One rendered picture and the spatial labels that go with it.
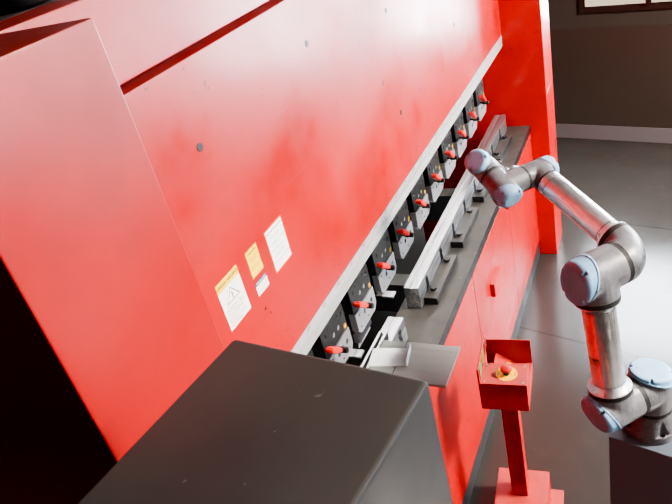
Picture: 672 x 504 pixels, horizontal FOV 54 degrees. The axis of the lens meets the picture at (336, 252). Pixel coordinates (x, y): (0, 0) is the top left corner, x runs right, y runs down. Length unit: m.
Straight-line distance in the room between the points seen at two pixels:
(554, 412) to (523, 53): 1.88
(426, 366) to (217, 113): 1.10
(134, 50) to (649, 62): 4.69
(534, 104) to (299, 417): 3.40
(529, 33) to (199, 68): 2.68
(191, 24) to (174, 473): 0.88
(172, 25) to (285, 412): 0.81
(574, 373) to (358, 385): 2.89
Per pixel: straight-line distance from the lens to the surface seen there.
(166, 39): 1.26
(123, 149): 0.87
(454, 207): 3.00
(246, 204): 1.45
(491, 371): 2.39
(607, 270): 1.76
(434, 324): 2.47
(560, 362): 3.58
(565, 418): 3.31
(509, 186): 1.96
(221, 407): 0.70
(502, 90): 3.93
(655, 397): 2.05
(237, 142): 1.43
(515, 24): 3.81
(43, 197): 0.79
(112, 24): 1.17
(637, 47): 5.51
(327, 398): 0.66
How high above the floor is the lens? 2.39
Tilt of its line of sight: 30 degrees down
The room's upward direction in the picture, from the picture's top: 15 degrees counter-clockwise
